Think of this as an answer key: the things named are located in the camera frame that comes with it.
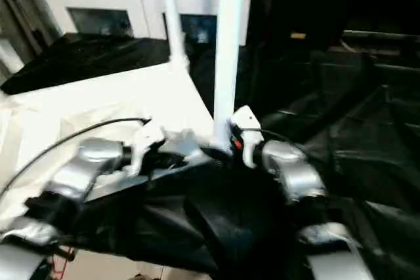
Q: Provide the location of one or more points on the white plastic table top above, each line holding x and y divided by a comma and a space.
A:
79, 103

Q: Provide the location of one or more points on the white plastic table leg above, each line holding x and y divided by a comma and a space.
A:
228, 50
172, 18

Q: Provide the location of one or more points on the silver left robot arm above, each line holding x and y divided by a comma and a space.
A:
82, 172

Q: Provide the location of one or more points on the small yellow label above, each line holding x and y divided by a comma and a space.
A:
298, 35

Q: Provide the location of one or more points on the black plastic mat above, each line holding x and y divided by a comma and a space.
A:
367, 136

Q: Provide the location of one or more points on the black bench with silver rail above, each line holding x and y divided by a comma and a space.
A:
387, 47

